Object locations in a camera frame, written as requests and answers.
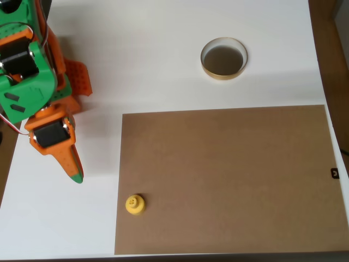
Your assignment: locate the small yellow toy figure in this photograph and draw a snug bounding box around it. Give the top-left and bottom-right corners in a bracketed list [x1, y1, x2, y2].
[125, 194, 146, 217]

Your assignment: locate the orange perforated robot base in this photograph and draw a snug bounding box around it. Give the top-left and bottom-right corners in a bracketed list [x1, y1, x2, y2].
[56, 58, 94, 113]

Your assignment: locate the gold-rimmed round bowl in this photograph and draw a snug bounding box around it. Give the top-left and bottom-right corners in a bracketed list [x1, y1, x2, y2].
[200, 37, 249, 81]

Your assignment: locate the brown rectangular board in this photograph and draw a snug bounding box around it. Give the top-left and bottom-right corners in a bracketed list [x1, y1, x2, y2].
[114, 104, 349, 255]

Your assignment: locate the white red black servo cable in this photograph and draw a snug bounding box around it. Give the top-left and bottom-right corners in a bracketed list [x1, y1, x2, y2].
[35, 0, 56, 73]
[0, 109, 30, 135]

